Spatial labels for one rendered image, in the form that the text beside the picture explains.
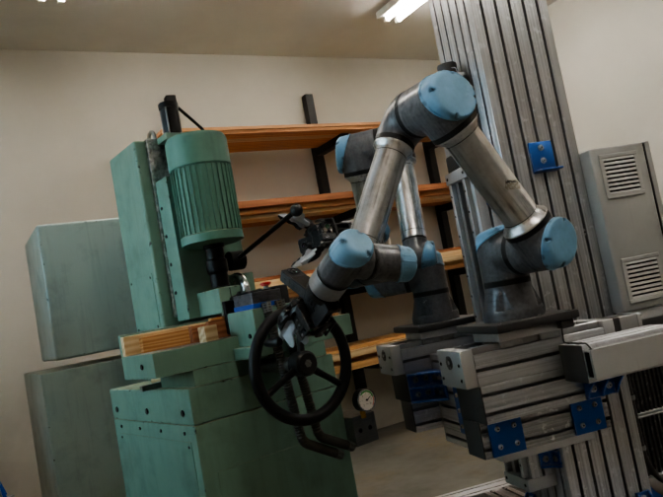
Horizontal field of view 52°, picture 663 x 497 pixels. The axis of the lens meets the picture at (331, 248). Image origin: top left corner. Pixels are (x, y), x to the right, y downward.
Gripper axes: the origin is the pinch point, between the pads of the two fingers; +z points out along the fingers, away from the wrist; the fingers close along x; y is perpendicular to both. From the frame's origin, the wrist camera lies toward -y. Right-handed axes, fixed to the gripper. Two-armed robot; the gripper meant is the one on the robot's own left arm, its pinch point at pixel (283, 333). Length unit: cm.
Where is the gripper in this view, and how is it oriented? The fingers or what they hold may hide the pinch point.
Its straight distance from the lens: 153.7
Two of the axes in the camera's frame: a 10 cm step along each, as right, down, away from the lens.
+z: -4.2, 6.3, 6.5
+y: 4.5, 7.7, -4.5
